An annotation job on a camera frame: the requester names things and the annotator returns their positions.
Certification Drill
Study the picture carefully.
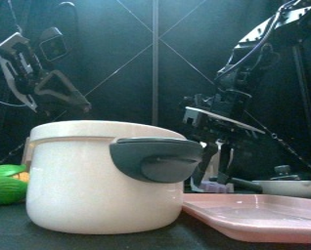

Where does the purple toy gear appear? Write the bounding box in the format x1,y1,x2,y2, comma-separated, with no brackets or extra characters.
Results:
199,181,234,194

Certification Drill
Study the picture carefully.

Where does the dark grey lid knob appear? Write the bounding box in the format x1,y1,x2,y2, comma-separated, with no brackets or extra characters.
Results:
269,164,301,182

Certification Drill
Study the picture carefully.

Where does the pink plastic tray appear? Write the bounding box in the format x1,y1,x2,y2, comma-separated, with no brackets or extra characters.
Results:
180,192,311,245

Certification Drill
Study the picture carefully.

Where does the green toy corn cob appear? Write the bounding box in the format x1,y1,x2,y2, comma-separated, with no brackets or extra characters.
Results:
0,164,30,206

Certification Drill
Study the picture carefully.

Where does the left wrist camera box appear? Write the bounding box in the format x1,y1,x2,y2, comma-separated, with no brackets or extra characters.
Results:
36,26,70,63

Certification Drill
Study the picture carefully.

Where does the white pan black handle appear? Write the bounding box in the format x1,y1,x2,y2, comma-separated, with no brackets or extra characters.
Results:
229,177,311,199

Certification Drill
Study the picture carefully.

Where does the dark slanted frame strut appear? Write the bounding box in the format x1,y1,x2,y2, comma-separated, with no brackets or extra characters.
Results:
290,43,311,164

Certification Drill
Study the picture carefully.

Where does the grey vertical frame pole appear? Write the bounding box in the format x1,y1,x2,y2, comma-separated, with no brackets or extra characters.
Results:
150,0,160,127

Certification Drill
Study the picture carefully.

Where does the white toy pot grey handle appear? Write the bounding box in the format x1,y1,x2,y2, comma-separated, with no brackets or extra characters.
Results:
21,119,204,235

